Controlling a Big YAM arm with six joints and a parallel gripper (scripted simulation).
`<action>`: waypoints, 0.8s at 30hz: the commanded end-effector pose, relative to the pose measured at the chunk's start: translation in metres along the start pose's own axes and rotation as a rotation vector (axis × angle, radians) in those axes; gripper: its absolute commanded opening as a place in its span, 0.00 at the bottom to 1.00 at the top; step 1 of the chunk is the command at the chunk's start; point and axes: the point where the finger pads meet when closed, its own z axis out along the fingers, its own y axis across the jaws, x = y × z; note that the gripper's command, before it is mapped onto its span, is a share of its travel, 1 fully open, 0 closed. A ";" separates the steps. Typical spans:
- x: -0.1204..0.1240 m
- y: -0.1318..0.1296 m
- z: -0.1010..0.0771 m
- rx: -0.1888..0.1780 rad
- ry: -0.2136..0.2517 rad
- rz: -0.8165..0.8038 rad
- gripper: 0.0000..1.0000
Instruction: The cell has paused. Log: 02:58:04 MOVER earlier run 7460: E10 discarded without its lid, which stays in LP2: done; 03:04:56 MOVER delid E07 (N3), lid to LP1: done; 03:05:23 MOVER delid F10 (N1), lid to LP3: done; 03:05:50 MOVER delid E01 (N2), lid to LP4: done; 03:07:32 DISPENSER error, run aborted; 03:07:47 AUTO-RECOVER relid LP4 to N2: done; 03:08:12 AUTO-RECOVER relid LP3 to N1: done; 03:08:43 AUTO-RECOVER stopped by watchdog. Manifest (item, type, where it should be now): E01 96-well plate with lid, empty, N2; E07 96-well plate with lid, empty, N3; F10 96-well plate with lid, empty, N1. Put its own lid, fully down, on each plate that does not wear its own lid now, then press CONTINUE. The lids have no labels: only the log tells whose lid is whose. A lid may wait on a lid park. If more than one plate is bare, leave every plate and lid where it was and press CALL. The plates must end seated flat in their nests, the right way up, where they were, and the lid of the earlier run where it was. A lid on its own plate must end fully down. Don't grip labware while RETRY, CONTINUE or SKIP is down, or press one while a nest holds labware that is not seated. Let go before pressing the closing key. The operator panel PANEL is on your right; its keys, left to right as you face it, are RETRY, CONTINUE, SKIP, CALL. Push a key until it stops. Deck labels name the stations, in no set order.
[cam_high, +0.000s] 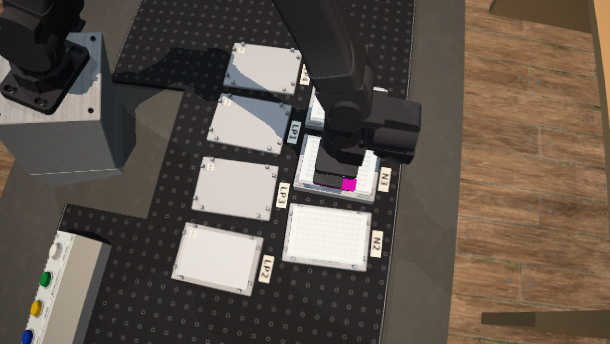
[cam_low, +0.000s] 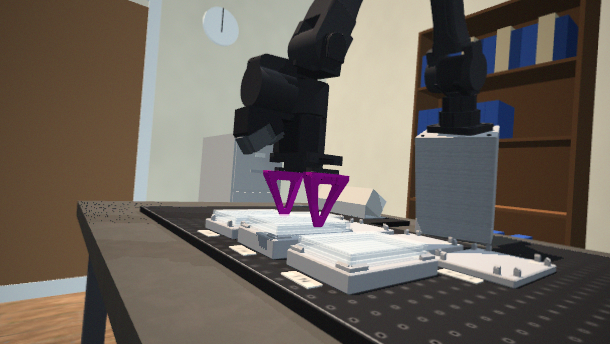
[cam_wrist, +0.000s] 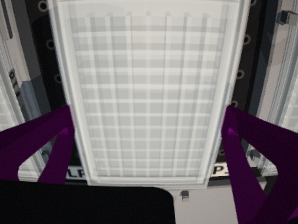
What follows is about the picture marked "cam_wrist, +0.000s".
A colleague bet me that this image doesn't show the white rectangular plate lid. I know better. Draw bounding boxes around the white rectangular plate lid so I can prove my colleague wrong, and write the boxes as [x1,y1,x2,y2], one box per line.
[48,0,249,190]

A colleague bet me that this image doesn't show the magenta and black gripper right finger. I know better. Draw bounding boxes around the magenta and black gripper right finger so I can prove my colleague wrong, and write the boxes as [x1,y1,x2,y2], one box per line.
[221,105,298,224]

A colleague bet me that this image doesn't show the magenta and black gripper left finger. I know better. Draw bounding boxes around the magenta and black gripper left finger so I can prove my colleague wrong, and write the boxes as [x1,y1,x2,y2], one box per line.
[0,104,75,184]

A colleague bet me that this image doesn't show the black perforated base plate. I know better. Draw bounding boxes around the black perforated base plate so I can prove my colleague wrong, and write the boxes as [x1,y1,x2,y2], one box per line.
[25,0,278,197]

